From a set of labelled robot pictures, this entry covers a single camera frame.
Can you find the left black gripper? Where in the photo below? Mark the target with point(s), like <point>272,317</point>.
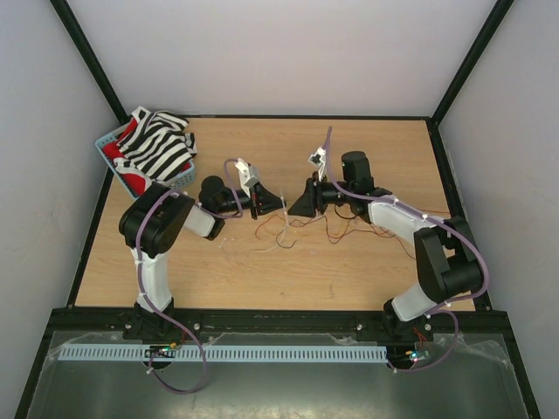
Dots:
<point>264,200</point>

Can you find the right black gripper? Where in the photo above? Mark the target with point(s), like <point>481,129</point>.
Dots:
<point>312,199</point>

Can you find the white zip tie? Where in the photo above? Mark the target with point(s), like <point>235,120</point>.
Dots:
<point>280,237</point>

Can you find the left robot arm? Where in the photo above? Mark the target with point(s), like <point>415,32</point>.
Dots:
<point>151,225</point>

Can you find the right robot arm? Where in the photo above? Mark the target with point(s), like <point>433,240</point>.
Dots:
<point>447,260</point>

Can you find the zebra striped cloth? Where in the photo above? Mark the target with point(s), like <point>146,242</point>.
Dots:
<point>158,147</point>

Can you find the red cloth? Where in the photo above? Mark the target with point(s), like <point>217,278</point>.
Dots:
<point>134,180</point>

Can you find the left green circuit board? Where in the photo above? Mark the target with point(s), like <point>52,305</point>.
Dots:
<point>161,351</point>

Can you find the green circuit board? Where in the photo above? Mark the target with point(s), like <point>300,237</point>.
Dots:
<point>161,351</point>
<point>417,355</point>

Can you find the right green circuit board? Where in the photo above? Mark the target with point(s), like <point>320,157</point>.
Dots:
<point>417,355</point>

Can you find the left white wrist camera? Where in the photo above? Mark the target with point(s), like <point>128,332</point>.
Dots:
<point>248,175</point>

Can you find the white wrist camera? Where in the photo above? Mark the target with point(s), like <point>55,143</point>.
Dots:
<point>319,160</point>
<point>248,175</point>

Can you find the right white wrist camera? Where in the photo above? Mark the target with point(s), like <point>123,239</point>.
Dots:
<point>319,160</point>

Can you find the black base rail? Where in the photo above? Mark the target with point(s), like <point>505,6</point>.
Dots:
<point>204,323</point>

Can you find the light blue slotted cable duct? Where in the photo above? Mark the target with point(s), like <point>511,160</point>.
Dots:
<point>229,353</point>

